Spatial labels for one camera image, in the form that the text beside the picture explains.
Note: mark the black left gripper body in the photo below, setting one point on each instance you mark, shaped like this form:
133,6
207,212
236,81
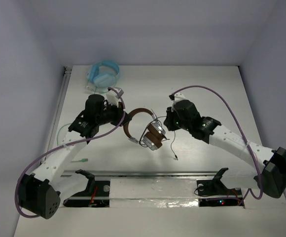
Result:
119,116

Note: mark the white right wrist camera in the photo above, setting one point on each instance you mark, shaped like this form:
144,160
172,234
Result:
177,97

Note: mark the aluminium rail at left wall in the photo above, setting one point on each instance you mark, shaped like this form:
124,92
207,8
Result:
56,117

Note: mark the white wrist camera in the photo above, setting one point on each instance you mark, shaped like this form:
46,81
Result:
177,97
113,97

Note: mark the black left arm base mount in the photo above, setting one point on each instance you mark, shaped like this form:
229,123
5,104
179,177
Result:
96,193

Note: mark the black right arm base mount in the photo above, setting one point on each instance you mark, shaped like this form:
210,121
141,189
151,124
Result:
213,193

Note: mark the light blue headphones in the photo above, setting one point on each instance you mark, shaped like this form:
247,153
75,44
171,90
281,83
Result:
103,79

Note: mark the aluminium rail at table front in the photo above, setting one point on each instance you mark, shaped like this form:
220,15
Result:
125,174

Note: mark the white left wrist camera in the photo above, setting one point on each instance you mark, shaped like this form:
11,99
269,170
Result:
113,97

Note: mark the brown silver headphones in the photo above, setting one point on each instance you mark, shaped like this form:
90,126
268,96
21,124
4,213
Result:
154,133

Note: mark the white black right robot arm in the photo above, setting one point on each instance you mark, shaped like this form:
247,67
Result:
270,164

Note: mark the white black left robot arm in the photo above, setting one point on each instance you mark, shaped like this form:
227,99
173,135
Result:
40,190

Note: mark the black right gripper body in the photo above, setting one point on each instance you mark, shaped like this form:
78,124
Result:
174,122

